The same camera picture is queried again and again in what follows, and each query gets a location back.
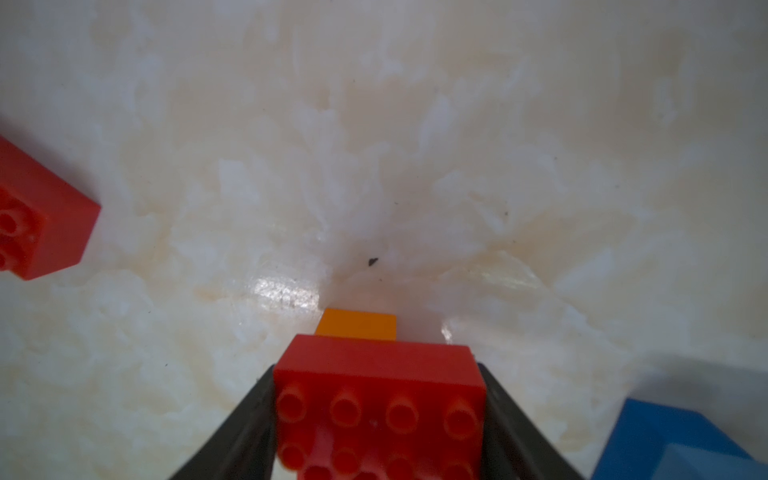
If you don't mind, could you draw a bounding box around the red lego brick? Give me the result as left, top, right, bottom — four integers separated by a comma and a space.
1, 138, 101, 280
273, 335, 487, 479

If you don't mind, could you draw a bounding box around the long blue lego brick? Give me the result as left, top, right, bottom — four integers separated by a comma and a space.
592, 398, 755, 479

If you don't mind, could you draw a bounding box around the small orange lego brick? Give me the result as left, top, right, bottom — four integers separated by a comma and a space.
314, 308, 397, 341

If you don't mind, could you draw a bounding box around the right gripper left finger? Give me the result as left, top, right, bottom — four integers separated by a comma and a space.
171, 368, 277, 480

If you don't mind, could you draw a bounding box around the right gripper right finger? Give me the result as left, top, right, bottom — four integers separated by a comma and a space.
478, 363, 583, 480

